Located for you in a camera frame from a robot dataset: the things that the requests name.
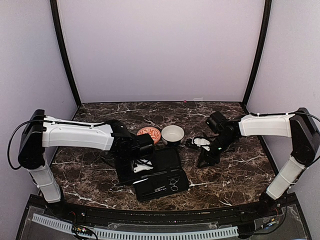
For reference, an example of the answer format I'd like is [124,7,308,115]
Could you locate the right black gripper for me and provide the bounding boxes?
[197,133,236,168]

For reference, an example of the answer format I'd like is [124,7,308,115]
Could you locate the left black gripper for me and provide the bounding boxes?
[114,152,139,186]

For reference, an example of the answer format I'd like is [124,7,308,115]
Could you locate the silver thinning scissors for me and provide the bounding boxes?
[154,177,180,193]

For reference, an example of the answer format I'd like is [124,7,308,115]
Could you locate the black zippered tool case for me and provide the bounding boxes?
[133,147,189,202]

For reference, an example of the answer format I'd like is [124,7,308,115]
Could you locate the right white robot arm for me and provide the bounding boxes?
[191,107,320,217]

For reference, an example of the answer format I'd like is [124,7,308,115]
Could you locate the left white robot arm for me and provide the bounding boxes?
[18,109,139,218]

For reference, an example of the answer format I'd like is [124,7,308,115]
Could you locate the orange patterned bowl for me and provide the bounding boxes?
[136,126,161,145]

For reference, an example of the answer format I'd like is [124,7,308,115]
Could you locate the white and blue bowl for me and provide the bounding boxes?
[161,125,185,147]

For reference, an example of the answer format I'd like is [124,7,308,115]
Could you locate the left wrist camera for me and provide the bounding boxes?
[136,133,154,157]

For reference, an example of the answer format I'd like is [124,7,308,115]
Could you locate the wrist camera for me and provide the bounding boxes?
[205,111,227,134]
[136,133,154,157]

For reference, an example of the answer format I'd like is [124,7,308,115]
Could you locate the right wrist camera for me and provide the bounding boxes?
[205,111,227,134]

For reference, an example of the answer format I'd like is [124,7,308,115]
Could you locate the black front rail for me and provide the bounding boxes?
[52,202,260,225]

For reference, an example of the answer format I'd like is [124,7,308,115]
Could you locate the left black frame post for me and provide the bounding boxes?
[49,0,82,108]

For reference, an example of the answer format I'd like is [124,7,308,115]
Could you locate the black frame post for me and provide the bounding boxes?
[49,0,82,108]
[241,0,272,109]

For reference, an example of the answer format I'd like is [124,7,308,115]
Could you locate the white slotted cable duct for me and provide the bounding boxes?
[31,213,239,240]

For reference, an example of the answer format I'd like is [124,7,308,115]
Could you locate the right black frame post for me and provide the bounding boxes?
[241,0,272,109]

